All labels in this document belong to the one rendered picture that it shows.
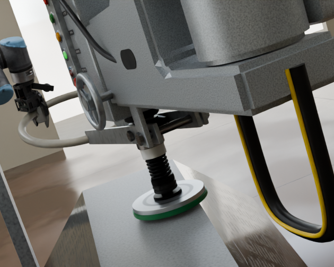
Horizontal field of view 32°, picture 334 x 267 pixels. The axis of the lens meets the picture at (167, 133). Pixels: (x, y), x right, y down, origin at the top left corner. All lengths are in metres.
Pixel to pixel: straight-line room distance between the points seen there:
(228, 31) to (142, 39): 0.29
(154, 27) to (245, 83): 0.31
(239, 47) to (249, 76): 0.05
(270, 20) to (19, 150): 7.55
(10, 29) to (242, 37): 7.44
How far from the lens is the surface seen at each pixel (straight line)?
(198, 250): 1.35
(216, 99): 0.95
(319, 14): 1.01
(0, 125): 8.31
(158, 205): 1.60
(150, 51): 1.13
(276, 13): 0.91
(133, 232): 1.59
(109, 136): 1.76
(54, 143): 2.06
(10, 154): 8.36
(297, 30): 0.94
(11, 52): 2.27
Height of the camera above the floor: 1.40
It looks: 11 degrees down
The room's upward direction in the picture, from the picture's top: 18 degrees counter-clockwise
